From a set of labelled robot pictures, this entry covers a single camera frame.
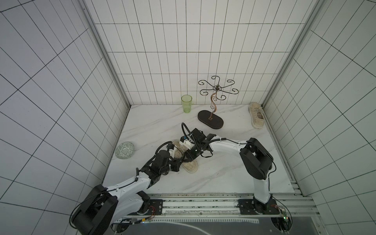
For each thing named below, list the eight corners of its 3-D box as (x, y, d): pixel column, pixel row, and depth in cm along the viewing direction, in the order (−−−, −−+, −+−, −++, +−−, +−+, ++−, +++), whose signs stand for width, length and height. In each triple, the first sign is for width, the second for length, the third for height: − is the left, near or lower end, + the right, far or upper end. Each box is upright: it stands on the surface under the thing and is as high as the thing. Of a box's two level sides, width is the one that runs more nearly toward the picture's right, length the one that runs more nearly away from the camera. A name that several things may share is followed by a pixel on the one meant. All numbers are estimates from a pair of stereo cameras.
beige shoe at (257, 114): (253, 128, 107) (256, 122, 102) (248, 107, 122) (251, 101, 116) (263, 129, 107) (267, 123, 101) (257, 107, 121) (260, 101, 115)
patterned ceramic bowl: (115, 159, 92) (112, 156, 88) (120, 144, 98) (118, 141, 95) (132, 159, 92) (130, 156, 88) (136, 144, 98) (134, 141, 95)
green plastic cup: (181, 114, 117) (181, 102, 106) (182, 107, 122) (181, 94, 111) (192, 114, 117) (192, 102, 106) (191, 107, 122) (192, 94, 111)
